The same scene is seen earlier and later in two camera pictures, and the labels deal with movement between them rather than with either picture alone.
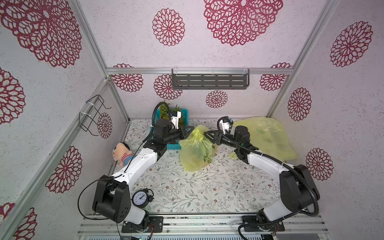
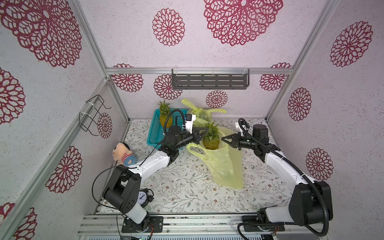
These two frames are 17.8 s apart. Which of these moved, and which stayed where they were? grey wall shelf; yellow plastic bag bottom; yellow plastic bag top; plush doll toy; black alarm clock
Moved: yellow plastic bag bottom; yellow plastic bag top
Stayed: black alarm clock; plush doll toy; grey wall shelf
